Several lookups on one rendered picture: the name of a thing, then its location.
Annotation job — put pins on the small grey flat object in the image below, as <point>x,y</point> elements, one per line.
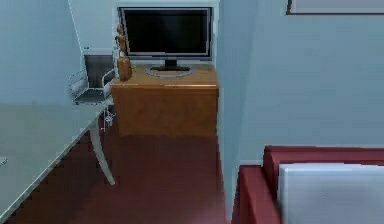
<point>2,161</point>

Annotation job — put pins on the dark framed wall picture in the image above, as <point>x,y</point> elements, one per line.
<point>333,6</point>

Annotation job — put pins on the black flat television set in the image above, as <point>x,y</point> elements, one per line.
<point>168,31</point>

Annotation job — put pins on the pale grey table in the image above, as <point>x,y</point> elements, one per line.
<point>36,140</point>

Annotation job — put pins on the grey metal office chair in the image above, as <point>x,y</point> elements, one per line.
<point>95,83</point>

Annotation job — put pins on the red sofa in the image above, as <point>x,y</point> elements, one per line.
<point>256,190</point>

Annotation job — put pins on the white sofa cushion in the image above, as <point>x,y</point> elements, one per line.
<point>330,195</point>

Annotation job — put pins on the orange wooden cabinet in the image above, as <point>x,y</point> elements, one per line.
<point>166,103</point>

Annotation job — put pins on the brown wooden figure statue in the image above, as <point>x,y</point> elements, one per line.
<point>123,66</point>

